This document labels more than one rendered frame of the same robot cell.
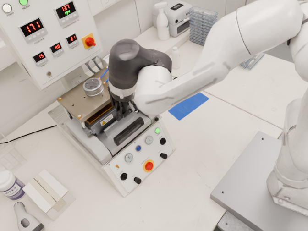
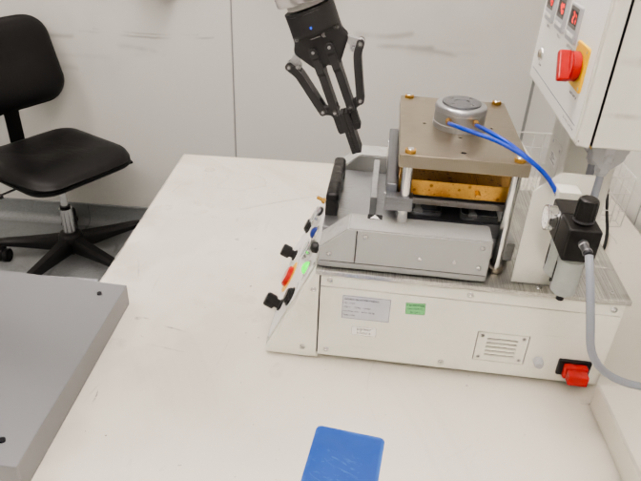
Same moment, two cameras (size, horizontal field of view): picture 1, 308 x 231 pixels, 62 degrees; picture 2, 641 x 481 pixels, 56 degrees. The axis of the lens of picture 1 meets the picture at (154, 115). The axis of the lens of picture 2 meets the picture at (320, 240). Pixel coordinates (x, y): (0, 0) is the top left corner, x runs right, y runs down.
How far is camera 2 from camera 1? 1.44 m
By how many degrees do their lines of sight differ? 89
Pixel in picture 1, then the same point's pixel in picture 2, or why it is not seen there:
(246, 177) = (46, 333)
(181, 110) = (341, 462)
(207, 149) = (178, 385)
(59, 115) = not seen: hidden behind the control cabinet
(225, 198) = (91, 287)
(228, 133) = (131, 457)
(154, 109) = not seen: outside the picture
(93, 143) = (373, 150)
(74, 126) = not seen: hidden behind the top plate
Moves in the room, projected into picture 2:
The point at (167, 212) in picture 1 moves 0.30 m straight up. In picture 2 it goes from (202, 260) to (193, 119)
